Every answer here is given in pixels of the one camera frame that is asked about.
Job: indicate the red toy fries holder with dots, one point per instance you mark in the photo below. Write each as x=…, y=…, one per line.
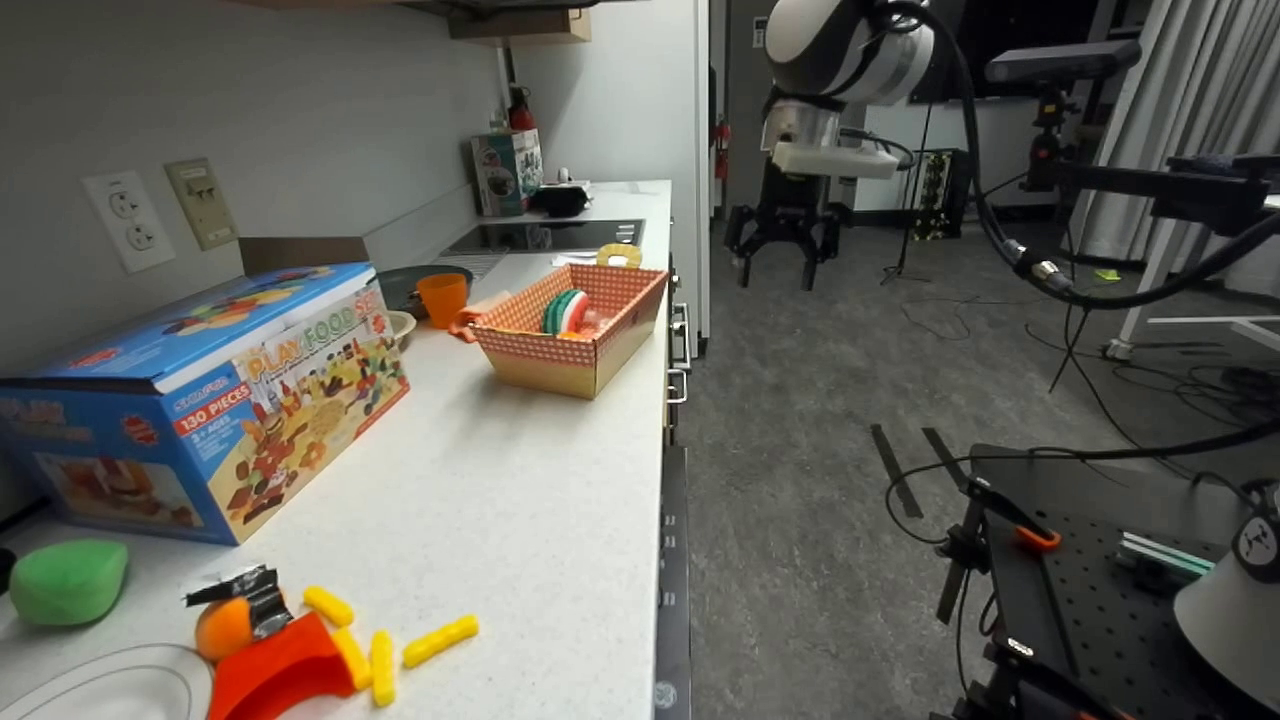
x=282, y=675

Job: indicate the orange plastic cup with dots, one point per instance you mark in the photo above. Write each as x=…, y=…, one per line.
x=443, y=300

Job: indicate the yellow toy fry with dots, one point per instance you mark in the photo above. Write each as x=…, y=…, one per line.
x=355, y=656
x=380, y=666
x=330, y=605
x=443, y=641

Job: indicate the black perforated robot table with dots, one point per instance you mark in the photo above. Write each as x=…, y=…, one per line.
x=1092, y=613

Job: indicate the thin black floor tape strip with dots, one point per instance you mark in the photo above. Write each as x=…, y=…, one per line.
x=944, y=462

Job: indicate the orange clamp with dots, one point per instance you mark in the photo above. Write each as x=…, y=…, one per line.
x=1036, y=537

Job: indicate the green bowl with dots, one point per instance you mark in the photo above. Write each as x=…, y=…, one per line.
x=70, y=585

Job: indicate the red checkered paper basket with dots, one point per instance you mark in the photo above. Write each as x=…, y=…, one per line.
x=575, y=361

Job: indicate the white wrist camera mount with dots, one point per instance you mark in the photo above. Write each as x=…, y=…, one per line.
x=843, y=145

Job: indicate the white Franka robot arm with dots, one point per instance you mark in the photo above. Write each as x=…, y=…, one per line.
x=843, y=46

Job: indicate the orange toy ball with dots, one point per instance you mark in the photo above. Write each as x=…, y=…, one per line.
x=220, y=628

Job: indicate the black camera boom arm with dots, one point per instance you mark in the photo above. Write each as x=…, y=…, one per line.
x=1203, y=192

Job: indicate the black cooktop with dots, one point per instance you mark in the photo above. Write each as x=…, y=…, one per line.
x=545, y=238

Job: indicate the white wall outlet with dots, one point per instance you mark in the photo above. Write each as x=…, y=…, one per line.
x=129, y=221

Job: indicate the grey curtain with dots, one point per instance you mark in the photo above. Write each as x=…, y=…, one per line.
x=1203, y=92

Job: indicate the small white dish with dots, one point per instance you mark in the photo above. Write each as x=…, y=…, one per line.
x=107, y=687

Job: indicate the beige light switch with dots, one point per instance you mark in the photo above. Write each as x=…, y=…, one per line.
x=202, y=201

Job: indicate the red capped bottle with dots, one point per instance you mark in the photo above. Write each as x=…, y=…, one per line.
x=522, y=111

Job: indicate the black round pan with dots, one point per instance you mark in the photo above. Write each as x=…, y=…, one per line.
x=403, y=281

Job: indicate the black toy piece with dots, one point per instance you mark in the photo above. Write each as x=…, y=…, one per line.
x=252, y=595

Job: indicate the long black floor tape strip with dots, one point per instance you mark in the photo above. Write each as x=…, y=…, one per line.
x=899, y=475

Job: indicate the patterned carton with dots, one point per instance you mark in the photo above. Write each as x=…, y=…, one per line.
x=503, y=174

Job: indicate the small black appliance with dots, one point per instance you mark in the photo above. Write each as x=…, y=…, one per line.
x=561, y=201

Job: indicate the wooden upper cabinet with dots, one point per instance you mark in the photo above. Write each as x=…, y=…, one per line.
x=522, y=22

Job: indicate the black equipment box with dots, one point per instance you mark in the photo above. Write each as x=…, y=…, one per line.
x=943, y=192

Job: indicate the blue play food box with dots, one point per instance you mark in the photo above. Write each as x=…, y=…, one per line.
x=214, y=403

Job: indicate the toy watermelon slice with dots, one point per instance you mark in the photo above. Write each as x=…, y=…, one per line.
x=564, y=315

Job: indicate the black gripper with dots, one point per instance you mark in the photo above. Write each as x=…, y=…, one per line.
x=801, y=192

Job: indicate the black stereo camera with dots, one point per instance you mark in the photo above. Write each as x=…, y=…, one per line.
x=1061, y=66

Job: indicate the dark wall monitor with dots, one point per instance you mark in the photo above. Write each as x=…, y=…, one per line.
x=1027, y=42

